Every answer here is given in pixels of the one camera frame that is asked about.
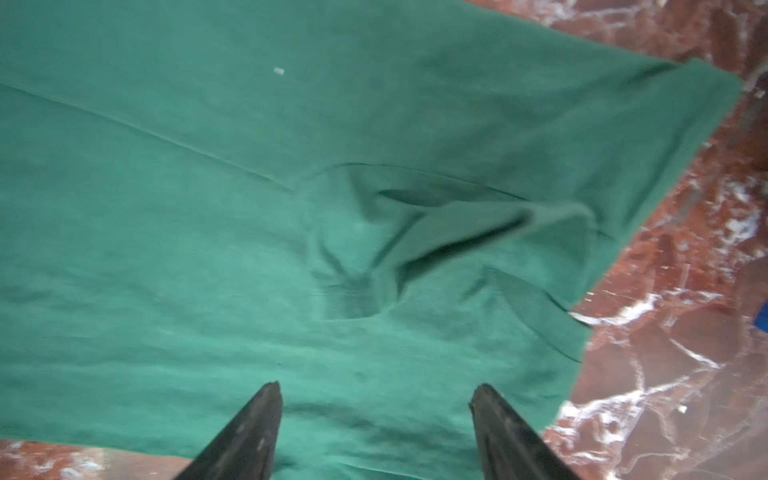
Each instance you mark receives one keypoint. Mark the blue t-shirt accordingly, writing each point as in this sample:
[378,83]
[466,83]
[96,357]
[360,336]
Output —
[761,319]

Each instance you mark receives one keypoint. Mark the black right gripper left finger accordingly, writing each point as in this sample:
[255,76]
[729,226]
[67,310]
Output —
[245,447]

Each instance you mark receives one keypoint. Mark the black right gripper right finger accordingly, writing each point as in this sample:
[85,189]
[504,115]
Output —
[508,447]

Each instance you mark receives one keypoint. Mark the green t-shirt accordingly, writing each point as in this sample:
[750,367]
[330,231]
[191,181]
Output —
[378,204]

